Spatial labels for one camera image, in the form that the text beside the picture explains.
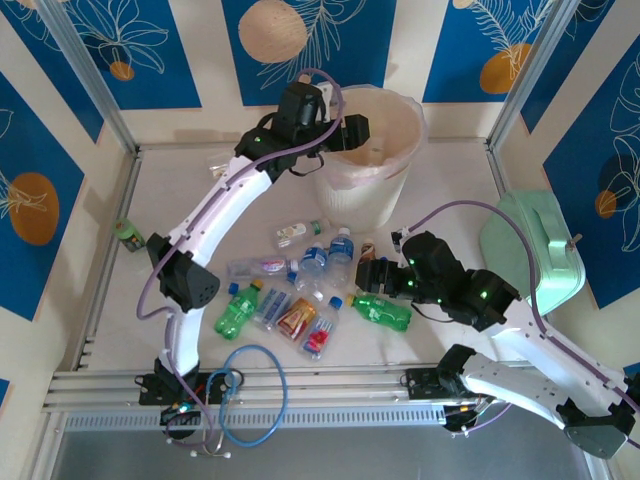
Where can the blue stethoscope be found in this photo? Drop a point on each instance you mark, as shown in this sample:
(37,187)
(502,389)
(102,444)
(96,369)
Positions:
(229,380)

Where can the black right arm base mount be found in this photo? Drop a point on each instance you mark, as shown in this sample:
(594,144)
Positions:
(420,382)

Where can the small clear plastic bag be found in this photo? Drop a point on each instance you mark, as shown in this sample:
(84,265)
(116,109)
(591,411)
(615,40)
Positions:
(219,166)

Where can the aluminium side rail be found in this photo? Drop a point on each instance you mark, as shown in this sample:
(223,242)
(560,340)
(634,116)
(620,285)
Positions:
(127,180)

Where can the mint green case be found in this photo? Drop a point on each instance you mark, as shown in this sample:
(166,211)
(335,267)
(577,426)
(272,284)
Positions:
(530,250)

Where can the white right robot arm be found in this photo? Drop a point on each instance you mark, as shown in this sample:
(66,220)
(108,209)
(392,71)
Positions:
(525,390)

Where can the cream plastic bin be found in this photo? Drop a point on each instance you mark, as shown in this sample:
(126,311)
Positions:
(360,205)

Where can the clear bottle blue striped label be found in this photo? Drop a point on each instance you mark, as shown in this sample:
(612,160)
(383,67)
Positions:
(272,307)

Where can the red gold label bottle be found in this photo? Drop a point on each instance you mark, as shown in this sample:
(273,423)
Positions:
(297,317)

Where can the green soda bottle yellow cap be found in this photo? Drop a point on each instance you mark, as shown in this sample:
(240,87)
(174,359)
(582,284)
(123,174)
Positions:
(382,314)
(235,312)

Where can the clear bottle red blue label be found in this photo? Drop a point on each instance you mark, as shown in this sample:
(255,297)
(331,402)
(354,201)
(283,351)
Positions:
(320,332)

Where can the aluminium mounting rail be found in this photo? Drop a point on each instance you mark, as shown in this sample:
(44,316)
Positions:
(325,385)

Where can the clear bottle green cap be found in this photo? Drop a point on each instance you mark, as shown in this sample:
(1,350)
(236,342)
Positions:
(292,233)

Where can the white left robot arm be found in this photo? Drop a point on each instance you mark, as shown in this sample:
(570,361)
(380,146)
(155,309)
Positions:
(210,210)

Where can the blue label water bottle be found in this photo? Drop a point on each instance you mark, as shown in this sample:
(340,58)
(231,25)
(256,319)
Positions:
(312,262)
(341,250)

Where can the clear bottle pink blue label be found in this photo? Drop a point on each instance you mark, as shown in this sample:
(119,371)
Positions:
(262,266)

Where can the brown drink bottle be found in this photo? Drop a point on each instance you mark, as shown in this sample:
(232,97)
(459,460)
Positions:
(369,249)

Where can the aluminium frame post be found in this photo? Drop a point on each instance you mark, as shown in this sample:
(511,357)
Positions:
(92,75)
(528,75)

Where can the small green-capped bottle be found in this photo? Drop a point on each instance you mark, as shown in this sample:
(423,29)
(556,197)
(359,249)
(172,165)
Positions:
(129,235)

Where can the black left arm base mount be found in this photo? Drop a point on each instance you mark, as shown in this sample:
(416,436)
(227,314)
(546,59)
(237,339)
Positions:
(150,392)

